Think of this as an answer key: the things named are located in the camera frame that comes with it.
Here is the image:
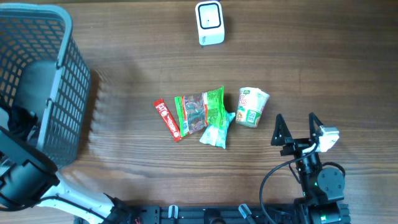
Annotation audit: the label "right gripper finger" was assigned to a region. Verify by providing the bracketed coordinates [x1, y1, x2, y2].
[271, 114, 292, 146]
[308, 112, 323, 140]

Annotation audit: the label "cup noodles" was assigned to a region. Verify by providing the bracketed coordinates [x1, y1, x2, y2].
[236, 87, 270, 128]

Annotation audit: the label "teal snack packet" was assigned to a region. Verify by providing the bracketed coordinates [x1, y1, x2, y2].
[200, 113, 236, 149]

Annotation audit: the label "green gummy candy bag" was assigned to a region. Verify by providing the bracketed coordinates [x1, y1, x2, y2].
[174, 86, 226, 137]

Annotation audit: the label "red chocolate wafer bar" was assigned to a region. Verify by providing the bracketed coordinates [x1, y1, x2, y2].
[154, 98, 182, 142]

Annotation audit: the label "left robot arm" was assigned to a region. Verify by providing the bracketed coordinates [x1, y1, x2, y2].
[1, 101, 134, 223]

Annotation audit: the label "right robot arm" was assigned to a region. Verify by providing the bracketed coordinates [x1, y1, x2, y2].
[271, 113, 345, 223]

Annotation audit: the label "white barcode scanner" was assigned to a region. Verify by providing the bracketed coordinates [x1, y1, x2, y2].
[195, 1, 225, 46]

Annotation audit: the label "grey plastic mesh basket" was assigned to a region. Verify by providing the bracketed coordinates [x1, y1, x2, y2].
[1, 3, 91, 168]

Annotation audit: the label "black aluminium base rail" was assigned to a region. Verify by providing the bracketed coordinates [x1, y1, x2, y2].
[73, 203, 351, 224]

